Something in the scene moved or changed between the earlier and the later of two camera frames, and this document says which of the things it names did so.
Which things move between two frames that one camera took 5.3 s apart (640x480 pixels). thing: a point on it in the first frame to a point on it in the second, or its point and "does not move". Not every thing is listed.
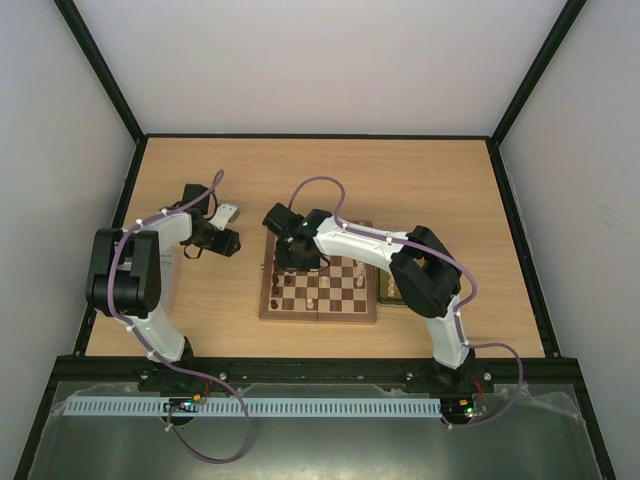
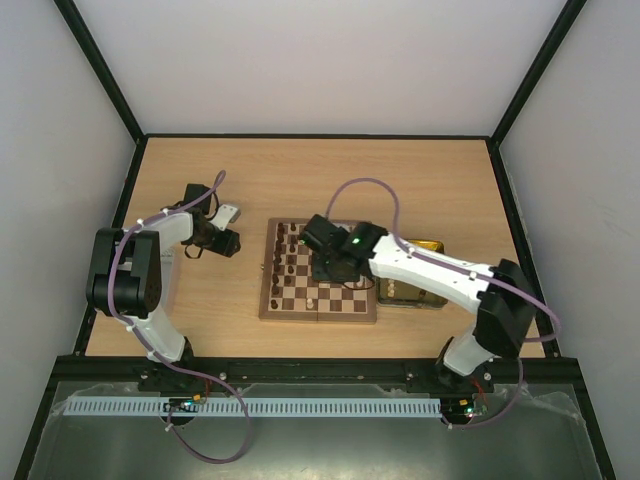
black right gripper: [291, 255] to [329, 267]
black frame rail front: [85, 371] does not move
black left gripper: [225, 246] does not move
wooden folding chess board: [339, 290] does not move
